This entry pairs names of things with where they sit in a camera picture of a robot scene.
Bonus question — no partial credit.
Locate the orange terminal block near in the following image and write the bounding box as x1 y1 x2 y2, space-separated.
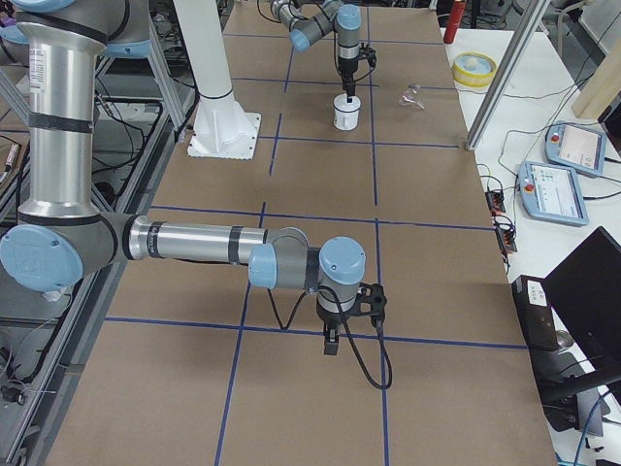
494 222 517 254

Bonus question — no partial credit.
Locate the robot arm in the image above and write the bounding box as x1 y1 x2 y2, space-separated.
1 1 366 355
270 1 367 104

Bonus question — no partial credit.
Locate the black laptop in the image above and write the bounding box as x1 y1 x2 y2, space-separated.
511 226 620 436

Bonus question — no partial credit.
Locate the orange terminal block far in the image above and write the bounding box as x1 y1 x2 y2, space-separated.
485 187 506 214

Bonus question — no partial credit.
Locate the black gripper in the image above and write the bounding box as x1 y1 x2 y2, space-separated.
316 308 349 356
338 56 358 102

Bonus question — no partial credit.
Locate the brown paper table cover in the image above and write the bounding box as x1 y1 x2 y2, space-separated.
47 2 556 465

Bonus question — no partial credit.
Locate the teach pendant far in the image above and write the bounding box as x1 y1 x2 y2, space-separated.
544 121 605 178

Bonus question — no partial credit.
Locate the orange terminal block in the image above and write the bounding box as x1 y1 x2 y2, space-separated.
485 187 506 214
494 222 517 254

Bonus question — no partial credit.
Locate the teach pendant near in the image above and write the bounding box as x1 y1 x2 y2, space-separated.
517 161 589 226

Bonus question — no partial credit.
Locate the clear plastic funnel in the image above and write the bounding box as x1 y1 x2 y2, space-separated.
399 83 425 110

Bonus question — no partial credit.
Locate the white enamel cup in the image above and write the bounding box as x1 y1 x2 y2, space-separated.
334 108 360 131

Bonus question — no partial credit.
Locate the red bottle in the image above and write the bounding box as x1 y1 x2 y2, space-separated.
442 0 467 45

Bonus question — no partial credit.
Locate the yellow rimmed bowl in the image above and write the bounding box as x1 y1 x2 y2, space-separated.
451 51 498 87

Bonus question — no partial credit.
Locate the aluminium frame post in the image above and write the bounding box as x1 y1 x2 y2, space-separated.
465 0 551 150

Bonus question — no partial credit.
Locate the teach pendant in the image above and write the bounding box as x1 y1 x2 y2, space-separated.
517 161 589 226
544 121 605 178

